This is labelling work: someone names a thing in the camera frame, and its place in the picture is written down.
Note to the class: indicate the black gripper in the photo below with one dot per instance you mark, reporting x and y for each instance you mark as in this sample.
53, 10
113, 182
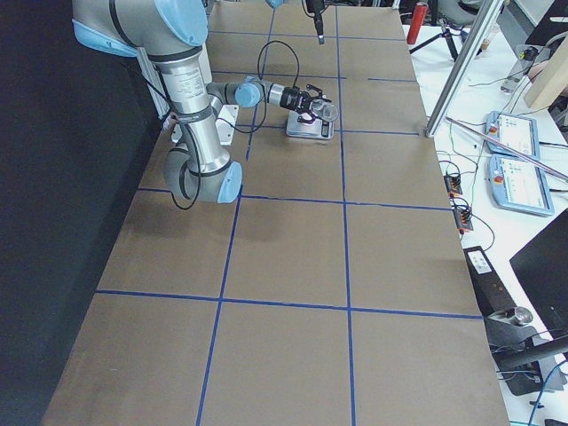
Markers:
291, 99

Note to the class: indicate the clear glass sauce bottle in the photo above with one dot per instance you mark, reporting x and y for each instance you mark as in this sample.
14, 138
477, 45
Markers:
324, 110

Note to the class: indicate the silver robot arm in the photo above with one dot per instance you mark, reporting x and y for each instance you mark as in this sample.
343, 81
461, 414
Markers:
248, 93
174, 33

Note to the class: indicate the silver kitchen scale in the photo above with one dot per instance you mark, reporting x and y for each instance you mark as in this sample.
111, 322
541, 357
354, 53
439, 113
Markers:
318, 129

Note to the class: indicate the red cylinder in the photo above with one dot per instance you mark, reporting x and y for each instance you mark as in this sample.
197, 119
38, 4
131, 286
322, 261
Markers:
418, 17

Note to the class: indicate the upper orange connector block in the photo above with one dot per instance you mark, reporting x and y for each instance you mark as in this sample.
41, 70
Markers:
453, 185

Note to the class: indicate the orange connector block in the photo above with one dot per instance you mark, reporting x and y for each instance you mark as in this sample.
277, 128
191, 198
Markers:
462, 218
453, 185

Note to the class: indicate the thin metal rod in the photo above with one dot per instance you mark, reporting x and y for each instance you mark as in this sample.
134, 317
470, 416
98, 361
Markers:
526, 157

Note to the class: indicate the lower orange connector block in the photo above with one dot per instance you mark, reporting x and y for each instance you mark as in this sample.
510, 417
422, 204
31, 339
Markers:
462, 218

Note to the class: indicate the upper teach pendant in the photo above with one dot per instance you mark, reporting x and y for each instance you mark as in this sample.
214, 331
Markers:
514, 131

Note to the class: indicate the teach pendant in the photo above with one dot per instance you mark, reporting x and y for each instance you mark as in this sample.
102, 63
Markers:
514, 131
519, 186

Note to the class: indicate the lower teach pendant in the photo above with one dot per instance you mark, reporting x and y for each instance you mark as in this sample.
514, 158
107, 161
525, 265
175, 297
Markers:
519, 186

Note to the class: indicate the wooden beam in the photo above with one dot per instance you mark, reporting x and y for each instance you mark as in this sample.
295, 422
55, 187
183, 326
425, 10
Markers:
551, 81

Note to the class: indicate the black box with label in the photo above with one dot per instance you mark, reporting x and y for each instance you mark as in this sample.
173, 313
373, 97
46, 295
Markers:
491, 294

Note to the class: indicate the black monitor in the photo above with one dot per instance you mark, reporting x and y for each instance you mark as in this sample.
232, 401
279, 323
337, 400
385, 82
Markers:
541, 270

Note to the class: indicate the metal clamp stand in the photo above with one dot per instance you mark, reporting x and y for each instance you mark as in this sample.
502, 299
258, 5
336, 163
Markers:
524, 357

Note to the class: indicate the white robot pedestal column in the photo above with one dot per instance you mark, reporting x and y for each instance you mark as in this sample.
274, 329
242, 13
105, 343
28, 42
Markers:
225, 122

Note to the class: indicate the aluminium frame post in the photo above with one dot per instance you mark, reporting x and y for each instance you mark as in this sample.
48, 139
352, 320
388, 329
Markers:
486, 16

